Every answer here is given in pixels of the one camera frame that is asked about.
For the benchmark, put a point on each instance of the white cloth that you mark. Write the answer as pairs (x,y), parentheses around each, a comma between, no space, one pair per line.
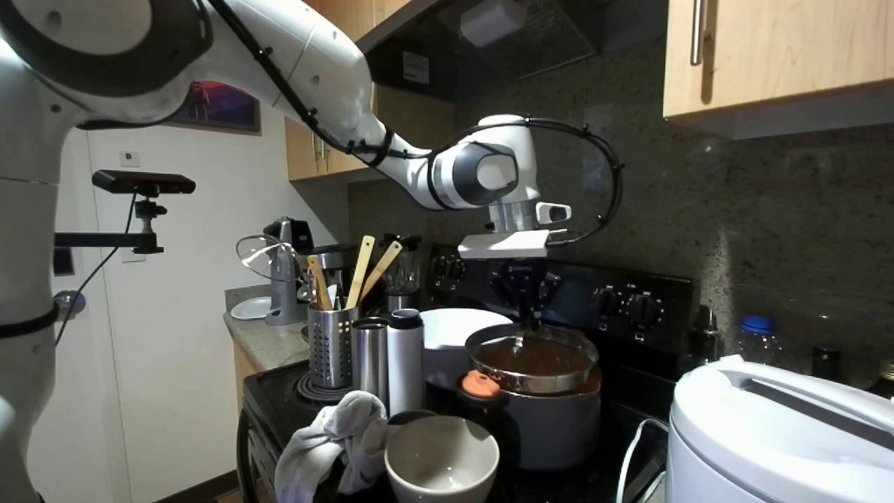
(323,447)

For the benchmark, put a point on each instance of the small grey bowl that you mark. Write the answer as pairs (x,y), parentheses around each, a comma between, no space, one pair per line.
(442,462)

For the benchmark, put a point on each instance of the black kitchen stove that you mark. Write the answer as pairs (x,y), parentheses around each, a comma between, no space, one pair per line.
(633,303)

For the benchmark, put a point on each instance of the perforated steel utensil holder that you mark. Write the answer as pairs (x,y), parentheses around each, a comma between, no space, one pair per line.
(332,349)

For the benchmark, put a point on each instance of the dark range hood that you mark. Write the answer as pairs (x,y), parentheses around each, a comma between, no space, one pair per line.
(484,46)

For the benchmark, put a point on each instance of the large white bowl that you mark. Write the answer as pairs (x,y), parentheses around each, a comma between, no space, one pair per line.
(452,331)

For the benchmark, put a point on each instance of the framed orange wall picture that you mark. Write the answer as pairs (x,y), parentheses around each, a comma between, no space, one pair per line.
(224,107)

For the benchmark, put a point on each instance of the dark glass bottle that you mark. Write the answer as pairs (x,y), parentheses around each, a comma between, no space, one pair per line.
(707,336)

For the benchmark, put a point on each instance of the black ribbed coaster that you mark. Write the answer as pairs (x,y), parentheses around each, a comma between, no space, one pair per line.
(323,391)

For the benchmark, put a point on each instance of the clear bottle blue cap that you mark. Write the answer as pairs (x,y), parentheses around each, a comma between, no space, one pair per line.
(758,338)

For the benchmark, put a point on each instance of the wooden upper cabinets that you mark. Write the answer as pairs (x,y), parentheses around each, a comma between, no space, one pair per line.
(793,51)

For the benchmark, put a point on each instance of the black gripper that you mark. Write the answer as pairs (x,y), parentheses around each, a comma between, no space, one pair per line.
(523,276)

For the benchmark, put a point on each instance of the narrow wooden upper cabinet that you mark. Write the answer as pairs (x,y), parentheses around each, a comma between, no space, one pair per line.
(312,155)

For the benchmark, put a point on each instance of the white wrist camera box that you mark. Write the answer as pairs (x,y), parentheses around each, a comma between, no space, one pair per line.
(504,243)

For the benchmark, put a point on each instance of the steel tumbler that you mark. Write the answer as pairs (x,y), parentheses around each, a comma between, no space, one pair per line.
(371,357)

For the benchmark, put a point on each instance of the long wooden spatula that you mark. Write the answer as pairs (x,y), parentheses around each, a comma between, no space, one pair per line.
(385,265)
(358,274)

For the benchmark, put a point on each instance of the steel canister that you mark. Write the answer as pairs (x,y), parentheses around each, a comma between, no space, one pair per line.
(407,363)

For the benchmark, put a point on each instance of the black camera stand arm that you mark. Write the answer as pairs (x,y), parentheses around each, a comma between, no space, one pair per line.
(112,240)

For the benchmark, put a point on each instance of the black stereo camera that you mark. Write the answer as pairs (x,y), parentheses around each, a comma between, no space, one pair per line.
(145,181)

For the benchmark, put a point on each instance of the short wooden spatula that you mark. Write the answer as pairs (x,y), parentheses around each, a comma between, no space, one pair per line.
(316,283)

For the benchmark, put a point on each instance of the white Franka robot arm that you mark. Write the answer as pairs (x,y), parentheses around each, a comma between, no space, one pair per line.
(308,65)

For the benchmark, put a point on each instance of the black and clear countertop appliance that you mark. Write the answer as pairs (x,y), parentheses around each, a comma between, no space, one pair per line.
(283,279)

